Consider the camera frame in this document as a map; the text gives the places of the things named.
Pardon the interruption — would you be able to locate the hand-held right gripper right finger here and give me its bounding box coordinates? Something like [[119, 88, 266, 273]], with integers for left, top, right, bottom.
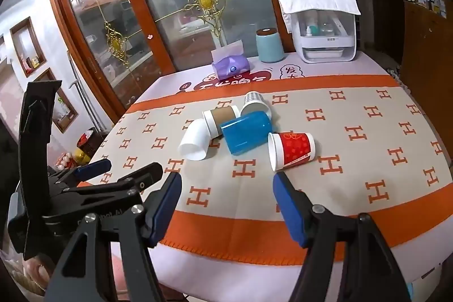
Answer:
[[272, 171, 413, 302]]

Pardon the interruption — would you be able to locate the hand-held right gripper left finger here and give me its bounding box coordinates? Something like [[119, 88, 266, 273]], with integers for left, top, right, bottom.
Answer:
[[44, 172, 183, 302]]

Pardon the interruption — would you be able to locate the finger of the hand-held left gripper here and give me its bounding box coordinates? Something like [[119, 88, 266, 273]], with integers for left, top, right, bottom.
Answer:
[[48, 159, 112, 187], [40, 162, 164, 228]]

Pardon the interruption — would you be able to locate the red paper cup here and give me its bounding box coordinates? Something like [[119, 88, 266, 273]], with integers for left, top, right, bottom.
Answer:
[[268, 132, 316, 172]]

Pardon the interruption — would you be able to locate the white paper cup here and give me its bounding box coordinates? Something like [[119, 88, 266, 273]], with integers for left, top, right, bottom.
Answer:
[[178, 118, 213, 162]]

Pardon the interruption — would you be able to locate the blue plastic cup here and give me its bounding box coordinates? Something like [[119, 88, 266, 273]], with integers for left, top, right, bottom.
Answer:
[[219, 111, 274, 156]]

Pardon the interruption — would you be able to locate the brown sleeved paper cup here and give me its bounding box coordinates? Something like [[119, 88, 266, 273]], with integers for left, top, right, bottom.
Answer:
[[202, 105, 242, 139]]

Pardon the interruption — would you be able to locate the checked paper cup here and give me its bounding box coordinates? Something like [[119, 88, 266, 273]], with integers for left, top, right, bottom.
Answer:
[[241, 91, 273, 122]]

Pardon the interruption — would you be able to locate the egg carton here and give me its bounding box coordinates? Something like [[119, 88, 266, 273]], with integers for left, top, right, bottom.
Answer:
[[55, 151, 76, 172]]

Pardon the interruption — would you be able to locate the orange patterned blanket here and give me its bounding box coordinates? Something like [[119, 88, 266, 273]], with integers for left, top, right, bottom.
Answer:
[[76, 75, 453, 269]]

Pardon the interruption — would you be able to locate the purple tissue pack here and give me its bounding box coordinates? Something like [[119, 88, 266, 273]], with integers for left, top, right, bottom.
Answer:
[[211, 42, 251, 82]]

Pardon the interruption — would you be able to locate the pale printed table cover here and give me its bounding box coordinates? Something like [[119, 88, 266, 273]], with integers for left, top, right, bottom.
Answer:
[[106, 51, 446, 299]]

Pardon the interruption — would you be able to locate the white storage box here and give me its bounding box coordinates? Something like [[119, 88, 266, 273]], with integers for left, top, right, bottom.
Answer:
[[283, 10, 357, 64]]

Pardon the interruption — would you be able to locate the teal canister with brown lid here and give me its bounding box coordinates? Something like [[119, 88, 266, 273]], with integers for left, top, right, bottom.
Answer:
[[255, 28, 285, 63]]

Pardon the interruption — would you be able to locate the brown wooden board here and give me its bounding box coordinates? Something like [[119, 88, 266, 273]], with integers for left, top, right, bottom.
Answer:
[[400, 0, 453, 94]]

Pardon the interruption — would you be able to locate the wooden wall niche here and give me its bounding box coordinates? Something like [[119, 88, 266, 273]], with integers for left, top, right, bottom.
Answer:
[[10, 17, 48, 78], [33, 68, 79, 133]]

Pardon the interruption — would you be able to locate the long metal bar handle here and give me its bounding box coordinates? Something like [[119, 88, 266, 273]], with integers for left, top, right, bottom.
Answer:
[[67, 50, 101, 133]]

